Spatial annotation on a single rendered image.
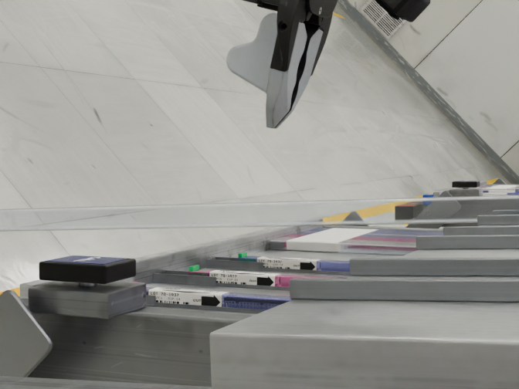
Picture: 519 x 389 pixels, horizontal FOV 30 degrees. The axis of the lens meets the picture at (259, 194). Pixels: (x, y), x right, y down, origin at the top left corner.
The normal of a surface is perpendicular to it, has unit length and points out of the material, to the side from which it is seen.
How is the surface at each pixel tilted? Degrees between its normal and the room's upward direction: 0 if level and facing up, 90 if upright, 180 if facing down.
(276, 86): 109
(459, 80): 90
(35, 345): 90
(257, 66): 93
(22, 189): 0
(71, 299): 90
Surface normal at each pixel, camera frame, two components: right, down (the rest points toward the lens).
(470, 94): -0.36, 0.04
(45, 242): 0.67, -0.68
